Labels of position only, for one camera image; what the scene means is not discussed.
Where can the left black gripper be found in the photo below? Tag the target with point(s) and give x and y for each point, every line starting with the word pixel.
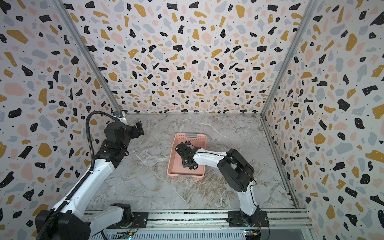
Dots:
pixel 135 133

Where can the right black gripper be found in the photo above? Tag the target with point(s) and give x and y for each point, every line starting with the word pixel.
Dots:
pixel 184 152

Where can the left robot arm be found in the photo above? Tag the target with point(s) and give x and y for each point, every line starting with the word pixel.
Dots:
pixel 67 220

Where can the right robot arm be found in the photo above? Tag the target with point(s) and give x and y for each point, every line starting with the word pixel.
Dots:
pixel 238 174

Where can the pink plastic bin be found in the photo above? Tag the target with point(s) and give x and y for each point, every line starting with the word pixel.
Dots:
pixel 175 167

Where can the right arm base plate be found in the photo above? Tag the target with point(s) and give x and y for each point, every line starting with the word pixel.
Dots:
pixel 240 219

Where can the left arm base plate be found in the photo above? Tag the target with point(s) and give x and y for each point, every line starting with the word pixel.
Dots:
pixel 137 220

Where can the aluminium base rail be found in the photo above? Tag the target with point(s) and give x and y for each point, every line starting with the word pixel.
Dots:
pixel 285 224

